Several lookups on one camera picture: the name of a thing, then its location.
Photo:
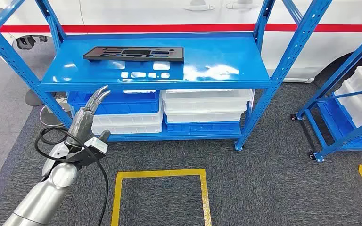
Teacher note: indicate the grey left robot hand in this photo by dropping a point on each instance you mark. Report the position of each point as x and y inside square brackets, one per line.
[81, 124]

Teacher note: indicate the black plastic panel part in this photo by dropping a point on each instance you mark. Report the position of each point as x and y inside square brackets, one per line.
[174, 54]

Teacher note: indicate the blue metal shelf rack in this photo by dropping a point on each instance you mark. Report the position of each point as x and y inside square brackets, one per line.
[212, 62]

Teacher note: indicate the blue wheeled shelf rack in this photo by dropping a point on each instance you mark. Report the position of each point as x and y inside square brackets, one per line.
[340, 73]

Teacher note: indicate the chrome barrier stanchion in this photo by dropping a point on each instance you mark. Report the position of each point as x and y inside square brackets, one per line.
[48, 117]

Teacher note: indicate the blue plastic bin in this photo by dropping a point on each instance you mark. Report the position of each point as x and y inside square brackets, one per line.
[199, 127]
[121, 106]
[334, 115]

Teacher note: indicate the white car with red stripe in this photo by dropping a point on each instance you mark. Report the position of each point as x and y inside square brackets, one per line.
[168, 15]

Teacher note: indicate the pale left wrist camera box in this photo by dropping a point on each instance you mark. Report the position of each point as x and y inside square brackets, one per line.
[96, 146]

